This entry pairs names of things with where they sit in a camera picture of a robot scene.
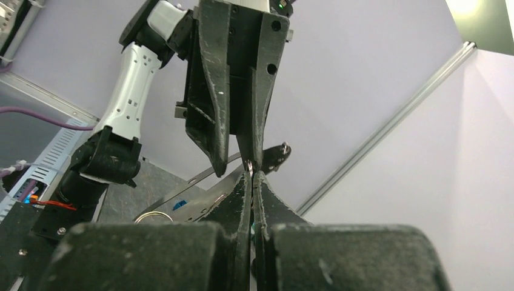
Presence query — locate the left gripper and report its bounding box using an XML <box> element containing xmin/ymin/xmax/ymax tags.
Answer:
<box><xmin>182</xmin><ymin>1</ymin><xmax>293</xmax><ymax>177</ymax></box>

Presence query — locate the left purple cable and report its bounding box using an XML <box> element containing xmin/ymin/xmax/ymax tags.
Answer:
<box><xmin>0</xmin><ymin>105</ymin><xmax>95</xmax><ymax>179</ymax></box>

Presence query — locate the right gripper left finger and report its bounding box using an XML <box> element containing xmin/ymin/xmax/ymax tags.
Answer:
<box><xmin>38</xmin><ymin>172</ymin><xmax>252</xmax><ymax>290</ymax></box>

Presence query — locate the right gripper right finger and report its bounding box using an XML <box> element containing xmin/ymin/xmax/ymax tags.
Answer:
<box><xmin>253</xmin><ymin>172</ymin><xmax>451</xmax><ymax>290</ymax></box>

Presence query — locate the silver split ring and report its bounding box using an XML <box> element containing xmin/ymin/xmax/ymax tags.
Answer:
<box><xmin>134</xmin><ymin>211</ymin><xmax>174</xmax><ymax>224</ymax></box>

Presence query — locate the metal keyring plate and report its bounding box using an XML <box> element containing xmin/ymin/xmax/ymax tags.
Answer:
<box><xmin>133</xmin><ymin>141</ymin><xmax>292</xmax><ymax>224</ymax></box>

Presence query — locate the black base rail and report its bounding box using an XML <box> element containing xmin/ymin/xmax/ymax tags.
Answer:
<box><xmin>0</xmin><ymin>158</ymin><xmax>109</xmax><ymax>291</ymax></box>

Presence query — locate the white cable duct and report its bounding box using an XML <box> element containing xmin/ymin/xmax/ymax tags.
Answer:
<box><xmin>1</xmin><ymin>118</ymin><xmax>88</xmax><ymax>221</ymax></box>

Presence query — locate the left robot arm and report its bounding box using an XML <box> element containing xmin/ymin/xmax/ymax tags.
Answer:
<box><xmin>30</xmin><ymin>1</ymin><xmax>293</xmax><ymax>241</ymax></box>

